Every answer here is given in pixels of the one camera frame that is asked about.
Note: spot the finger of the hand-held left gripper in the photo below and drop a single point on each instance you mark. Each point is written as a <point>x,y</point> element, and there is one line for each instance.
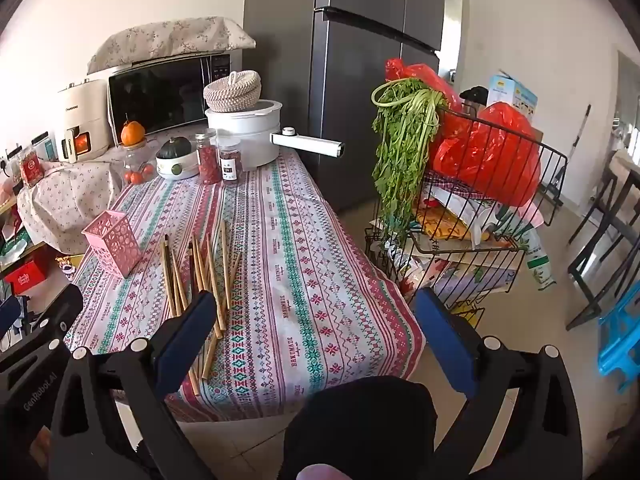
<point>55,312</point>

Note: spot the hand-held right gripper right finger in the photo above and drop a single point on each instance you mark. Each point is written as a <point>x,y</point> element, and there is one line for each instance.
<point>440,340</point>

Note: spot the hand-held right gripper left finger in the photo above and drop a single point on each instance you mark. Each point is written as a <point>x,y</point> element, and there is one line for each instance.
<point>187,330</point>

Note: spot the bunch of bamboo chopsticks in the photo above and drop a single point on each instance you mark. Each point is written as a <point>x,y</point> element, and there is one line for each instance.
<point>205,270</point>

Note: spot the pink perforated utensil holder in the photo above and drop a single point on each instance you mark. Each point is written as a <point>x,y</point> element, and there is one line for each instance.
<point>112,245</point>

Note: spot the red cardboard box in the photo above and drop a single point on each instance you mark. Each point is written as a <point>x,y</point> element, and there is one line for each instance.
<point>27,277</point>

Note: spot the wooden shelf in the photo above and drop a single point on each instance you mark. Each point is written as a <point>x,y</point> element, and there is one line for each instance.
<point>15,255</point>

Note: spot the floral cover cloth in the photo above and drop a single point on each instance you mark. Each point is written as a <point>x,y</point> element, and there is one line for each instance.
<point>65,205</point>

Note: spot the person's black clothing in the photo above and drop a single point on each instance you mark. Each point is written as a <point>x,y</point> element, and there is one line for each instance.
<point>360,425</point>

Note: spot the green and white bag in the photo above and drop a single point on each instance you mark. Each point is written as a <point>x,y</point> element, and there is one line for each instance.
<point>540,265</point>

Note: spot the patterned striped tablecloth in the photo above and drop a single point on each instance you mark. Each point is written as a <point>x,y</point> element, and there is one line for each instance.
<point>310,260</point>

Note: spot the clear jar with red label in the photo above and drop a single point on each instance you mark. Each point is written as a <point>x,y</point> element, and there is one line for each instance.
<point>31,167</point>

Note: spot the small tangerine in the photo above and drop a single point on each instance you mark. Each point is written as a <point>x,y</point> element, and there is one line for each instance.
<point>135,177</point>
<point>147,170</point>

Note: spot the white and green bowl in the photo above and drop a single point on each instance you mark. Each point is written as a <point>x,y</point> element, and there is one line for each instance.
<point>175,169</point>

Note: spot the tall red spice jar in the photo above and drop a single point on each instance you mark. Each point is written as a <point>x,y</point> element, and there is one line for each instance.
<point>206,160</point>

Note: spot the short red spice jar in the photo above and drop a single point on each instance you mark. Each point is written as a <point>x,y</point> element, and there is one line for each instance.
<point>230,162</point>

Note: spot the glass jar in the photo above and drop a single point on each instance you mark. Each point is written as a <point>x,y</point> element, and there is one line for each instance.
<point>134,157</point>

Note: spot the blue plastic stool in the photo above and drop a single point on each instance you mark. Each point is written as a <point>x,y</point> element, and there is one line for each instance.
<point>620,340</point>

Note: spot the green squash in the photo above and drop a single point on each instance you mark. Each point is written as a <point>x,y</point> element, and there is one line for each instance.
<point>175,147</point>

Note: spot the large red plastic bag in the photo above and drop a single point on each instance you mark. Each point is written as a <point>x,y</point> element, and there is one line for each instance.
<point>490,160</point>

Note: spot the black chair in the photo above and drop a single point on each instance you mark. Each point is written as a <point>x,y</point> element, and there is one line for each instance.
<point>600,240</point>

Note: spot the bunch of leafy greens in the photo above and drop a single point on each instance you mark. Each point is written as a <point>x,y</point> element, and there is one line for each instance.
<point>402,150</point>

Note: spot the large orange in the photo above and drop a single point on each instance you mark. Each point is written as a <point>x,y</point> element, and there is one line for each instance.
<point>132,132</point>

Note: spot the white electric pot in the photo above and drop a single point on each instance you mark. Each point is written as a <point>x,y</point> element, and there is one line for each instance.
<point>245,132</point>

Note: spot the cream air fryer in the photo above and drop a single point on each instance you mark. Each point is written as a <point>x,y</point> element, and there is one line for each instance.
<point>85,105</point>

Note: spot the black microwave oven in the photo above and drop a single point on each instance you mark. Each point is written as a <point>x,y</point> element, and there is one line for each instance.
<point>160,95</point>

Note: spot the black lid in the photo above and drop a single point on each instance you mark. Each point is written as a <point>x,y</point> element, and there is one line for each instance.
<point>474,96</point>

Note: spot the blue and white cardboard box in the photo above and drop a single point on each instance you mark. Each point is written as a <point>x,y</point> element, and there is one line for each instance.
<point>515,95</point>

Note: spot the small red plastic bag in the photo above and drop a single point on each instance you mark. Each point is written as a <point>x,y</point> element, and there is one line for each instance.
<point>425,77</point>

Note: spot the dark grey refrigerator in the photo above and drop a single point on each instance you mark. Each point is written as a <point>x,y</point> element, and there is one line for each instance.
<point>350,85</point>

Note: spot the floral cloth on microwave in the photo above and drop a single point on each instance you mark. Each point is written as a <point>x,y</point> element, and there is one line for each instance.
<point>165,37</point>

